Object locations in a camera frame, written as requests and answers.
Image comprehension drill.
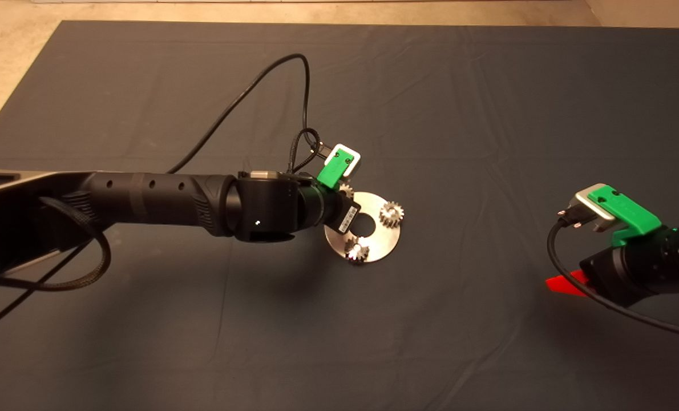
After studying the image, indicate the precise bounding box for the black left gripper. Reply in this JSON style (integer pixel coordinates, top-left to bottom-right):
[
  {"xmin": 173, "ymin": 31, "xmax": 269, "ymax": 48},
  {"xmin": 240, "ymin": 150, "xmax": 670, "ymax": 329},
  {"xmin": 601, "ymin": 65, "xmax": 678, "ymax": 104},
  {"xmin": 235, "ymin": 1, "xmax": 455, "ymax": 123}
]
[{"xmin": 317, "ymin": 186, "xmax": 362, "ymax": 233}]

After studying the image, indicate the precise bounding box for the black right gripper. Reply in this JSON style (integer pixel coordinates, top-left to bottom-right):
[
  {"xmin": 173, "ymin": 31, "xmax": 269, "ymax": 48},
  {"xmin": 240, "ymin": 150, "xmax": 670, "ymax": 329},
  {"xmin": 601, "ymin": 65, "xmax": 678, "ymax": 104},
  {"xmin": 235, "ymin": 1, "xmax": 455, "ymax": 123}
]
[{"xmin": 544, "ymin": 225, "xmax": 679, "ymax": 309}]

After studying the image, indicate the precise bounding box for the round metal carrier plate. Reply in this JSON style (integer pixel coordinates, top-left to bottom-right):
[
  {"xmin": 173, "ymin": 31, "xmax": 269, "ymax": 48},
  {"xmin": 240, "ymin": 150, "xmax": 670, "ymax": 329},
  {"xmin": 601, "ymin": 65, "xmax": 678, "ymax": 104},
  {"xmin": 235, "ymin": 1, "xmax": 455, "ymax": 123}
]
[{"xmin": 323, "ymin": 191, "xmax": 402, "ymax": 263}]

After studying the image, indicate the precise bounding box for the dark grey table cloth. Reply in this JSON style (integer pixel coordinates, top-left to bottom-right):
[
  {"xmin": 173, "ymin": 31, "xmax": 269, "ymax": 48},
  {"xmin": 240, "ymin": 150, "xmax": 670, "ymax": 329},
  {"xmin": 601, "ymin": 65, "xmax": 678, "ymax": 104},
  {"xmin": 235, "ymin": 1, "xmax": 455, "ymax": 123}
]
[{"xmin": 0, "ymin": 22, "xmax": 679, "ymax": 411}]

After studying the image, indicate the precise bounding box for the green left camera mount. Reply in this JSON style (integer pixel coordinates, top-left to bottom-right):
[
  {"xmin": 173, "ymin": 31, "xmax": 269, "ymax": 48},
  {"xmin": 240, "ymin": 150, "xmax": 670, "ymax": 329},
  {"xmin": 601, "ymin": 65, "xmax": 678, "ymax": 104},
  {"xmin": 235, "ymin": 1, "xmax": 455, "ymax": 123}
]
[{"xmin": 317, "ymin": 148, "xmax": 356, "ymax": 190}]

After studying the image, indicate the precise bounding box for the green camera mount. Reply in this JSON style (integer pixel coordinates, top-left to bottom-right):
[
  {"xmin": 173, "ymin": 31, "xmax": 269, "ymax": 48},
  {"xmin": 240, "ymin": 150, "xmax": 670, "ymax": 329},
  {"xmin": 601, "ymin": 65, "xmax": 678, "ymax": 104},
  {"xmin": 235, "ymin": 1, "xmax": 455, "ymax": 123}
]
[
  {"xmin": 585, "ymin": 184, "xmax": 661, "ymax": 248},
  {"xmin": 317, "ymin": 148, "xmax": 356, "ymax": 190}
]

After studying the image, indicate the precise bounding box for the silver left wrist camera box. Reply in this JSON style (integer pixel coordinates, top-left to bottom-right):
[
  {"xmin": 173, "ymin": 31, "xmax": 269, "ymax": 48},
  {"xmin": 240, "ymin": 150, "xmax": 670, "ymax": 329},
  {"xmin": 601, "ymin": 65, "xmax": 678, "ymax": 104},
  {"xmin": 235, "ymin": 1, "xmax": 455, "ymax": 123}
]
[{"xmin": 324, "ymin": 144, "xmax": 362, "ymax": 176}]

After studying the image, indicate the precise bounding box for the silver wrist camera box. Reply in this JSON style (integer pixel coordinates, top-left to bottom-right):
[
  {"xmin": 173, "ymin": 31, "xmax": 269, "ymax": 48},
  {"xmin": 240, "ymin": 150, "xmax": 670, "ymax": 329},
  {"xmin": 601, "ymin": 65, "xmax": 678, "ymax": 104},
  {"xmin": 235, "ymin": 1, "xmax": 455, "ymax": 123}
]
[
  {"xmin": 324, "ymin": 144, "xmax": 362, "ymax": 176},
  {"xmin": 568, "ymin": 186, "xmax": 614, "ymax": 233}
]

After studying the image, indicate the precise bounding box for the black right camera cable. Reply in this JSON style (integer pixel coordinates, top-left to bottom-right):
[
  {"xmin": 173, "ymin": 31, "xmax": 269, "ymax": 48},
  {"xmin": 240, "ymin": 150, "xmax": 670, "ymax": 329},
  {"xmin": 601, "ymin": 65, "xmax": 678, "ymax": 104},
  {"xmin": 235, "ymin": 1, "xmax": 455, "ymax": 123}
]
[{"xmin": 547, "ymin": 210, "xmax": 679, "ymax": 342}]

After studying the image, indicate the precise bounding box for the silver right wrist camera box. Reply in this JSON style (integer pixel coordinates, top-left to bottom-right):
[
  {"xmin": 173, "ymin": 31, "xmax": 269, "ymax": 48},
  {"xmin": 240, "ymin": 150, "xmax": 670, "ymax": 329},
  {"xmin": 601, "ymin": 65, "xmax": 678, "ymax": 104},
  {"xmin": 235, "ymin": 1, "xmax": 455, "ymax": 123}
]
[{"xmin": 568, "ymin": 186, "xmax": 614, "ymax": 233}]

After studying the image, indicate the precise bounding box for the green right camera mount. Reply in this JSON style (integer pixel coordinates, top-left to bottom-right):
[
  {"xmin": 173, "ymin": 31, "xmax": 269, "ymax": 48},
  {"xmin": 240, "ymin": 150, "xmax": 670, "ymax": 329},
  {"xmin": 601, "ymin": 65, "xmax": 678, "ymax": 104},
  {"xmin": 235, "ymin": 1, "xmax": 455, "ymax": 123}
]
[{"xmin": 585, "ymin": 184, "xmax": 661, "ymax": 248}]

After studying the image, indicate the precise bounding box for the braided black arm hose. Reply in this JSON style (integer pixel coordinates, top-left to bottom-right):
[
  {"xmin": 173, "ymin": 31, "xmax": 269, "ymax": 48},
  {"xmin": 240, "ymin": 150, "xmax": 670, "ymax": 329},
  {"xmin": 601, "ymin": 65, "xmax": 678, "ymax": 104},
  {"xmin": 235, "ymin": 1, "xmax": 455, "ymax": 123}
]
[{"xmin": 0, "ymin": 197, "xmax": 112, "ymax": 292}]

